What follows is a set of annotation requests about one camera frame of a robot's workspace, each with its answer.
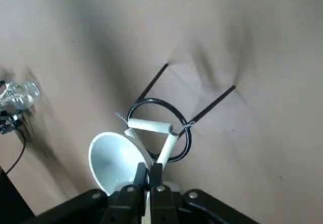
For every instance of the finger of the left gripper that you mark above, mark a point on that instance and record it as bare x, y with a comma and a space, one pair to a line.
7, 124

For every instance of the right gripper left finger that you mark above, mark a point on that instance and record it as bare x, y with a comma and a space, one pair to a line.
126, 203

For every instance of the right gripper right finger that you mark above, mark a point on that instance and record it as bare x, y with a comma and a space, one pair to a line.
161, 203

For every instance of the clear glass alcohol lamp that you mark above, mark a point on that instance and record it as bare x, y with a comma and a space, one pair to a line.
22, 95

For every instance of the white ceramic crucible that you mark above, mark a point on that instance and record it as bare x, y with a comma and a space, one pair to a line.
113, 158

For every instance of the white clay triangle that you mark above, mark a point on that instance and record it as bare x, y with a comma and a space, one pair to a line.
151, 126

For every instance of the black metal tripod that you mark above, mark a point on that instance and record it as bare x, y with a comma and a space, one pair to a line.
217, 99

